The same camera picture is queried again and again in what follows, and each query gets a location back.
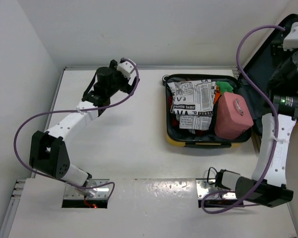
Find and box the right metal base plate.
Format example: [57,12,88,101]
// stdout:
[196,178,236,200]

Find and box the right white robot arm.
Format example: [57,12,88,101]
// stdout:
[215,22,298,214]

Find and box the dark red cloth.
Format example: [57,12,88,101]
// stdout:
[168,96,179,128]

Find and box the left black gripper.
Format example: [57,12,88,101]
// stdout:
[106,59,139,97]

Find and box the orange black patterned cloth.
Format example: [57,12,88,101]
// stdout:
[213,86,221,105]

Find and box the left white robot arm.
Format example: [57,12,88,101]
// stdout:
[29,58,140,197]

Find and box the pink box with handle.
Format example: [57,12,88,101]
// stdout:
[215,92,254,140]

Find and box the green microfiber towel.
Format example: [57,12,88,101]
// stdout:
[216,81,233,94]

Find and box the newspaper print cloth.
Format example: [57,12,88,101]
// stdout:
[167,79,216,131]

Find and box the white front panel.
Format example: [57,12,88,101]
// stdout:
[9,178,297,238]

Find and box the yellow suitcase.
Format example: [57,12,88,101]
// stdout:
[162,13,298,149]

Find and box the metal base plate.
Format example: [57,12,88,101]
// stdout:
[64,179,110,200]
[196,178,236,200]

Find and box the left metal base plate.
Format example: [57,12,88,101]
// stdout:
[64,179,110,200]

